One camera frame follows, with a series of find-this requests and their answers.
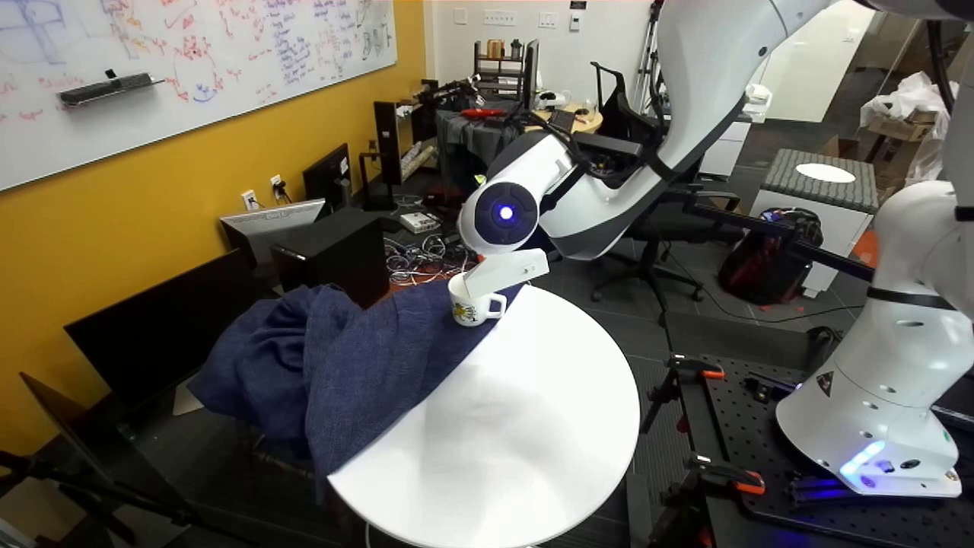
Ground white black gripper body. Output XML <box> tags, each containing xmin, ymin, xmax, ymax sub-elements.
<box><xmin>463</xmin><ymin>251</ymin><xmax>551</xmax><ymax>299</ymax></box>

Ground white ceramic mug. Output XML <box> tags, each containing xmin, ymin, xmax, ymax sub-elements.
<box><xmin>448</xmin><ymin>277</ymin><xmax>508</xmax><ymax>325</ymax></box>

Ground black computer case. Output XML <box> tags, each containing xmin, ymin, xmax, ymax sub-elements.
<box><xmin>270</xmin><ymin>210</ymin><xmax>389</xmax><ymax>306</ymax></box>

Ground round white table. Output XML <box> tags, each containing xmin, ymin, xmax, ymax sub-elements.
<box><xmin>331</xmin><ymin>285</ymin><xmax>639</xmax><ymax>548</ymax></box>

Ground dark blue cloth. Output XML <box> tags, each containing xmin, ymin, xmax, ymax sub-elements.
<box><xmin>188</xmin><ymin>281</ymin><xmax>496</xmax><ymax>474</ymax></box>

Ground black shelf rack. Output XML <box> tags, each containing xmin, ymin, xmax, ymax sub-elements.
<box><xmin>472</xmin><ymin>38</ymin><xmax>537</xmax><ymax>104</ymax></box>

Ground black office chair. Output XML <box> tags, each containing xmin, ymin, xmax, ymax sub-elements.
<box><xmin>594</xmin><ymin>64</ymin><xmax>741</xmax><ymax>303</ymax></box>

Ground black orange clamp far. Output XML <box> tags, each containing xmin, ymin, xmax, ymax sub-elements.
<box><xmin>642</xmin><ymin>353</ymin><xmax>726</xmax><ymax>430</ymax></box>

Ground black orange clamp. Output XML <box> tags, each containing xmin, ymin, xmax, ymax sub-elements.
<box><xmin>652</xmin><ymin>452</ymin><xmax>766</xmax><ymax>548</ymax></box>
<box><xmin>642</xmin><ymin>353</ymin><xmax>726</xmax><ymax>430</ymax></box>

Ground black orange clamp near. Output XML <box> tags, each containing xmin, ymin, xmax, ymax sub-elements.
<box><xmin>652</xmin><ymin>452</ymin><xmax>766</xmax><ymax>548</ymax></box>

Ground whiteboard with writing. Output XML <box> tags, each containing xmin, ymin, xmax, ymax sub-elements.
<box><xmin>0</xmin><ymin>0</ymin><xmax>398</xmax><ymax>193</ymax></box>

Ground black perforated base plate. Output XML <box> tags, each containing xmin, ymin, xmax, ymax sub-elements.
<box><xmin>681</xmin><ymin>361</ymin><xmax>974</xmax><ymax>548</ymax></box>

